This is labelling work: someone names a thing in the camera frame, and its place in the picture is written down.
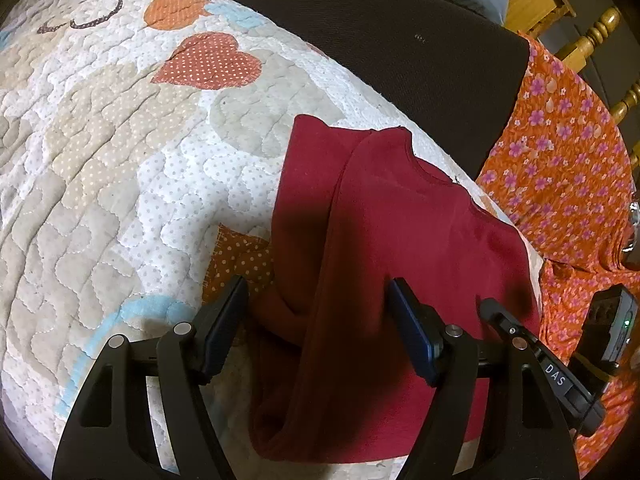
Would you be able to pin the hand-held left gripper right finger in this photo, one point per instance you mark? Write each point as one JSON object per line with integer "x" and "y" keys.
{"x": 417, "y": 335}

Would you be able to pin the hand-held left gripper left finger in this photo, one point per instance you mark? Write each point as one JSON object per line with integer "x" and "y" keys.
{"x": 220, "y": 330}

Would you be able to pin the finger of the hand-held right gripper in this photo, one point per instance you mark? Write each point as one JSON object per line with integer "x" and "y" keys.
{"x": 555, "y": 375}

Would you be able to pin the dark red sweater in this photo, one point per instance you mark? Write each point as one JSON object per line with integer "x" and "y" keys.
{"x": 400, "y": 220}

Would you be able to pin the orange floral cloth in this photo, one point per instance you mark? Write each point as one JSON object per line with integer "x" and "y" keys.
{"x": 555, "y": 160}

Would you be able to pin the heart patterned quilt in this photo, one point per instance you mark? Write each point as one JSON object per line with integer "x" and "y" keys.
{"x": 100, "y": 160}

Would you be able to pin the wooden baluster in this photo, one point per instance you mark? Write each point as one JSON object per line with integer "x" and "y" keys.
{"x": 590, "y": 37}
{"x": 627, "y": 102}

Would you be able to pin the dark brown cushion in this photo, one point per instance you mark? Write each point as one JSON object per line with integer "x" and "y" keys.
{"x": 400, "y": 60}

